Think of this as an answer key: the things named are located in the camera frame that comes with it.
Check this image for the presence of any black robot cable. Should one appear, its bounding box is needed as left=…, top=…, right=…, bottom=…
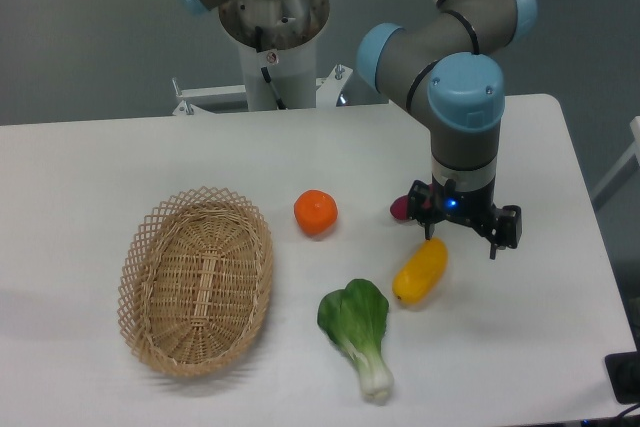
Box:
left=254, top=25, right=290, bottom=111

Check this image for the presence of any yellow mango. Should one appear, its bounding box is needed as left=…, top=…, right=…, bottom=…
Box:
left=392, top=238, right=449, bottom=305

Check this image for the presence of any magenta red fruit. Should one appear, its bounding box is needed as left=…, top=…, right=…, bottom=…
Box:
left=390, top=195, right=410, bottom=222

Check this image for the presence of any green bok choy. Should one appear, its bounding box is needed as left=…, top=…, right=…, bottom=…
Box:
left=316, top=279, right=394, bottom=402

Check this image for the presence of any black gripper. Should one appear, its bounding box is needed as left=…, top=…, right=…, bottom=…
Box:
left=406, top=167, right=522, bottom=260

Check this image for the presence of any black device at table edge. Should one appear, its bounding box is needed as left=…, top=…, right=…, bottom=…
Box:
left=604, top=351, right=639, bottom=404

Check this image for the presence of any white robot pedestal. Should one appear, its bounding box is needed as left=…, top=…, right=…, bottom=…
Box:
left=172, top=0, right=353, bottom=115

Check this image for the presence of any woven wicker basket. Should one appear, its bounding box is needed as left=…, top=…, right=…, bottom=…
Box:
left=117, top=187, right=274, bottom=377

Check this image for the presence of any white frame at right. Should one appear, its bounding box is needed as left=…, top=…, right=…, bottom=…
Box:
left=590, top=116, right=639, bottom=211

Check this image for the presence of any orange tangerine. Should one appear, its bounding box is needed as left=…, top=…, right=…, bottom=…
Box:
left=294, top=189, right=338, bottom=236

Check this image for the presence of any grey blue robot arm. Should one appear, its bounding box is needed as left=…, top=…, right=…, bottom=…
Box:
left=181, top=0, right=538, bottom=251

